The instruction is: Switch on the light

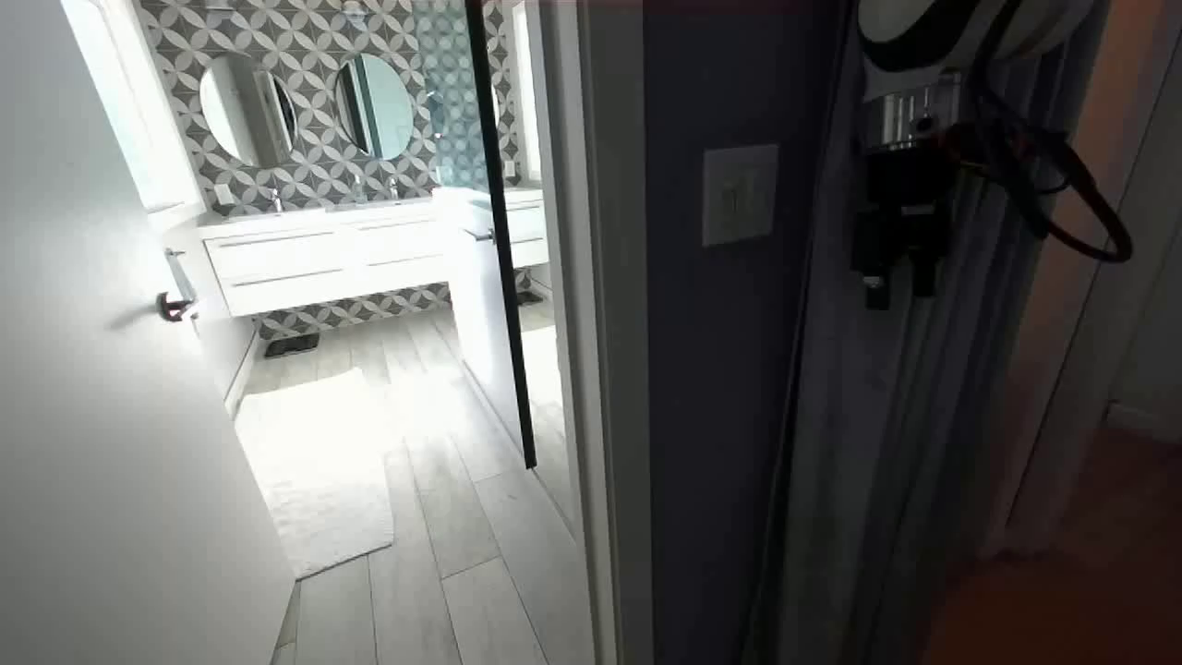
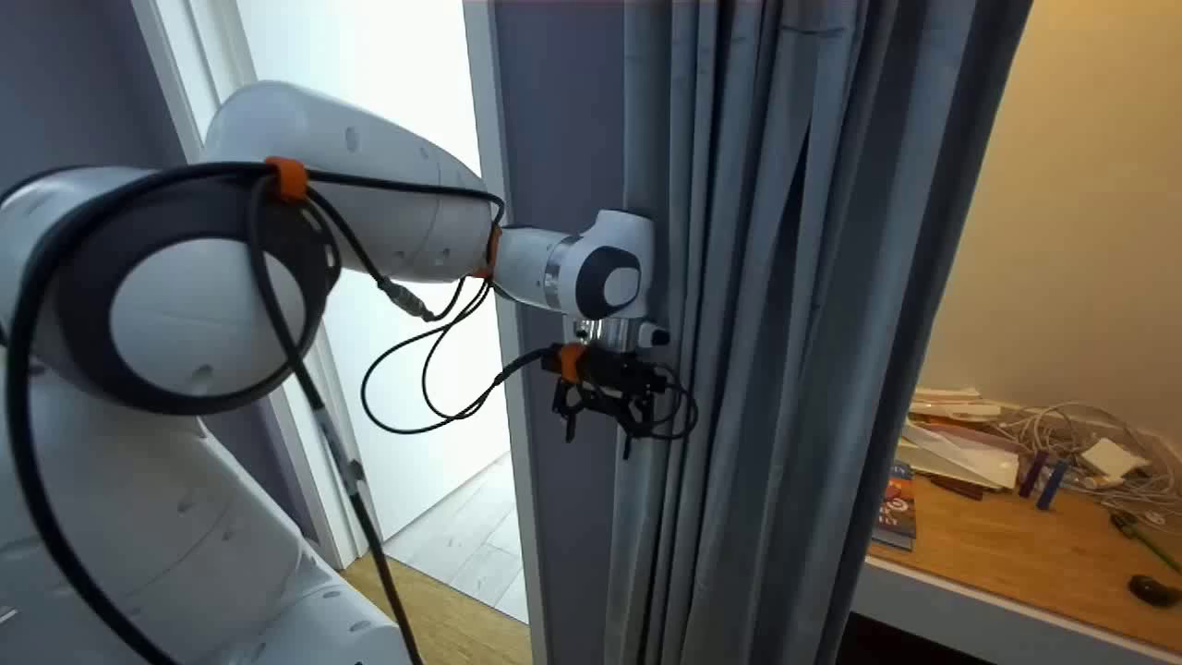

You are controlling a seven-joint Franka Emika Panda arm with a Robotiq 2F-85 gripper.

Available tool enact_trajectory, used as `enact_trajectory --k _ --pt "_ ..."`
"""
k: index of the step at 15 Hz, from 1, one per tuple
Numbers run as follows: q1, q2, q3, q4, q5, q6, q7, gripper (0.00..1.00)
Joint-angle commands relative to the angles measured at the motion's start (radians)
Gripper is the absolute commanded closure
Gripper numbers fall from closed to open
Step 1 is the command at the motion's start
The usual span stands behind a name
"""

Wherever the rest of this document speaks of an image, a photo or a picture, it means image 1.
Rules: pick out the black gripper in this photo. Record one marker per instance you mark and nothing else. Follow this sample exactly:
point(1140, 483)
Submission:
point(905, 198)

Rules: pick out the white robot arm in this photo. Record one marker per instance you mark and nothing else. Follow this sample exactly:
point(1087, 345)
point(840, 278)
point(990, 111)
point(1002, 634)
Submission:
point(916, 25)

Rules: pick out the grey curtain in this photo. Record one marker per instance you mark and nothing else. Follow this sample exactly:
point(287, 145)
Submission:
point(863, 491)

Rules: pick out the black framed glass panel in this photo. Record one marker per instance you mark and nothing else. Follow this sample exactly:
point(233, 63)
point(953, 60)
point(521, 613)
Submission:
point(502, 234)

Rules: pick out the white vanity cabinet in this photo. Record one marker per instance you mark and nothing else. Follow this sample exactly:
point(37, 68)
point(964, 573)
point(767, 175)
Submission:
point(314, 256)

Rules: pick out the dark floor vent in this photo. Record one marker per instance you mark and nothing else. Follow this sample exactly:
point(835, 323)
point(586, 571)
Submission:
point(293, 345)

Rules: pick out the white bath mat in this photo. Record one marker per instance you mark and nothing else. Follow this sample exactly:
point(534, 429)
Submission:
point(314, 475)

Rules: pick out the white door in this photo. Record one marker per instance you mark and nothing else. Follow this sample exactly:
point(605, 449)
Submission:
point(88, 468)

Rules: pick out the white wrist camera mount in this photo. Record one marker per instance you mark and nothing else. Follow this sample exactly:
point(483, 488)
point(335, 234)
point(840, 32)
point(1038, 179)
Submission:
point(905, 111)

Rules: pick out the white rocker switch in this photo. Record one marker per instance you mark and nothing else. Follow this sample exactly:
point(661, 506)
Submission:
point(747, 192)

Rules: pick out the white dimmer switch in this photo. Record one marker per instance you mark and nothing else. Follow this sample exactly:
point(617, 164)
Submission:
point(730, 192)

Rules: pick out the white light switch plate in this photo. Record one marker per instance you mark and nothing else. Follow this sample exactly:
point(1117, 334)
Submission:
point(709, 160)

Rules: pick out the white door frame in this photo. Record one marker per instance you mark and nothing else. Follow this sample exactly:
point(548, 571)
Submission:
point(610, 369)

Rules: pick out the round wall mirror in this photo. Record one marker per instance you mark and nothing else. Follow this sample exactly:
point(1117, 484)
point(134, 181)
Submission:
point(241, 111)
point(378, 103)

